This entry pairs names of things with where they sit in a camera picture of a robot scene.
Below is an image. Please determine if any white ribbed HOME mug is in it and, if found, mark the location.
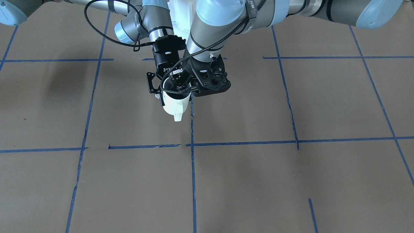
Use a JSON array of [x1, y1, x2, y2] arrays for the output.
[[162, 91, 191, 121]]

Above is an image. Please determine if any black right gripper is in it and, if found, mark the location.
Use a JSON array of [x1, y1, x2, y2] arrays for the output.
[[147, 35, 186, 106]]

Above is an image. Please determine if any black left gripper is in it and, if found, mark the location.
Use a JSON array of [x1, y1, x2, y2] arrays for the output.
[[169, 55, 227, 85]]

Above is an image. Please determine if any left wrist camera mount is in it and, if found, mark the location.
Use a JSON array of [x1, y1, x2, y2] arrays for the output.
[[190, 55, 232, 97]]

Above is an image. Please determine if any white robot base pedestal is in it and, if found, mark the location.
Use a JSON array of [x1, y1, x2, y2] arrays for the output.
[[168, 0, 197, 40]]

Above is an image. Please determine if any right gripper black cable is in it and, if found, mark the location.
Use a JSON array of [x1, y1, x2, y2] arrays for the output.
[[84, 0, 156, 52]]

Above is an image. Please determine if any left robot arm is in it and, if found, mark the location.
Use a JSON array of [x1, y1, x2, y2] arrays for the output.
[[161, 0, 402, 90]]

